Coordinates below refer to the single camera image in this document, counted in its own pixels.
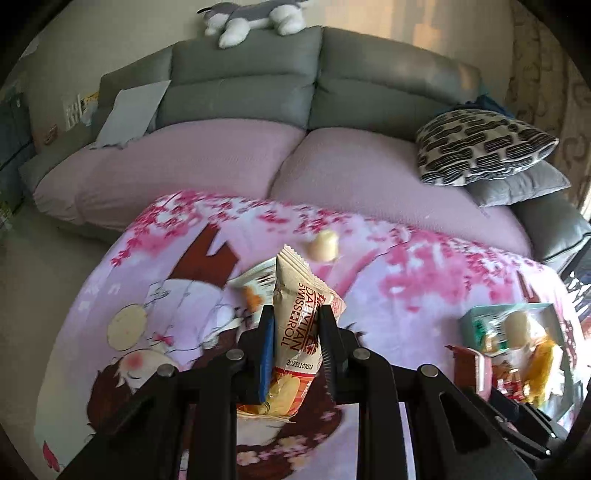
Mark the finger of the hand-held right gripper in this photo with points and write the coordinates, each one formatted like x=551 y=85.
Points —
x=526 y=420

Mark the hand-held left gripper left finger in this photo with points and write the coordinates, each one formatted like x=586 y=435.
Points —
x=263 y=369

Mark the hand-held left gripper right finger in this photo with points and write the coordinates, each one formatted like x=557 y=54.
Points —
x=328 y=350

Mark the orange cream cake roll packet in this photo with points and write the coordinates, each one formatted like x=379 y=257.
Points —
x=295 y=332

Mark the yellow snack packet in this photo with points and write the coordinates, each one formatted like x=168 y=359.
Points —
x=540 y=369

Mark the narrow red snack packet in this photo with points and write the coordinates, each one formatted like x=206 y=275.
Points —
x=471 y=369

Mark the green snack packet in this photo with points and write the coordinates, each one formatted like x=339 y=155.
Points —
x=482 y=332

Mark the teal shallow cardboard box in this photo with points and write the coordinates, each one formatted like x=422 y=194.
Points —
x=468 y=321

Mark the white snack packet orange print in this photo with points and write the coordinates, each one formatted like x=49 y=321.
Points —
x=251 y=286

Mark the printed cartoon blanket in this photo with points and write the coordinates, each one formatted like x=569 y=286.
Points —
x=392 y=286

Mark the small white bun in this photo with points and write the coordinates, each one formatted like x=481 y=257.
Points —
x=323 y=245

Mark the pink sofa cover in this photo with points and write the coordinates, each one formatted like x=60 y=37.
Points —
x=184 y=166

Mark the grey pillow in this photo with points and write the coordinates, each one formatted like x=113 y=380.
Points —
x=521 y=184

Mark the black white patterned pillow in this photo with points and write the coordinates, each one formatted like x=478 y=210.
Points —
x=480 y=143

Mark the light grey cushion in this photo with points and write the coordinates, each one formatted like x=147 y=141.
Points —
x=129 y=115

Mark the blue cloth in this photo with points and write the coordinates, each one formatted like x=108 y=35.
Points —
x=489 y=104

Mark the grey sofa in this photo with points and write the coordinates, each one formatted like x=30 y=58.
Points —
x=240 y=64

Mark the grey white plush toy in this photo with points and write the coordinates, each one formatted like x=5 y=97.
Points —
x=240 y=21

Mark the beige patterned curtain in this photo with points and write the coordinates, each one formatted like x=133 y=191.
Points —
x=545 y=69

